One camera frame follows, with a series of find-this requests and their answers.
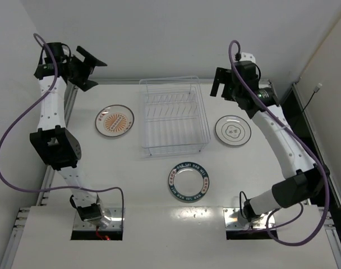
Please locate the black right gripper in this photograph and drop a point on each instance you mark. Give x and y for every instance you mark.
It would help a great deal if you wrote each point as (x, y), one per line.
(225, 84)

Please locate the dark green rimmed plate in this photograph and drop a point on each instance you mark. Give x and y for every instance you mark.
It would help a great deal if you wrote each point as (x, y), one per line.
(188, 182)

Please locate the metal base plate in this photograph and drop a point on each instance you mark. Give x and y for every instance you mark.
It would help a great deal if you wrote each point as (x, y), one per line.
(235, 222)
(112, 221)

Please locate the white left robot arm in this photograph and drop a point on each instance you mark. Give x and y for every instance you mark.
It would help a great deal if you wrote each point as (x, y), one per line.
(54, 143)

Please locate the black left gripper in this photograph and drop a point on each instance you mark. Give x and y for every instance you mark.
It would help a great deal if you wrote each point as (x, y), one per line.
(79, 70)

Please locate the white plate with brown rings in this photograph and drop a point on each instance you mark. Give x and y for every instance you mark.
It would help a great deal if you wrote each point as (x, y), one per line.
(233, 130)

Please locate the clear wire dish rack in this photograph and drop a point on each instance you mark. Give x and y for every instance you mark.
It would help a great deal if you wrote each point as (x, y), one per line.
(173, 119)

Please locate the orange sunburst pattern plate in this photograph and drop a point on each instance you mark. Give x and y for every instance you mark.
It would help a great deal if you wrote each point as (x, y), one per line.
(114, 120)

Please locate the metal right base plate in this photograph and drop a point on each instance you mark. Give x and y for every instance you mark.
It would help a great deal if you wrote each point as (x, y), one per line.
(235, 222)

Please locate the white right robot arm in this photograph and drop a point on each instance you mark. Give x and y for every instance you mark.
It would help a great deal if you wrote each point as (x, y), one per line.
(304, 175)

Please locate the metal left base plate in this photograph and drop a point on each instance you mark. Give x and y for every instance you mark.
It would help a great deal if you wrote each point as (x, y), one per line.
(112, 221)

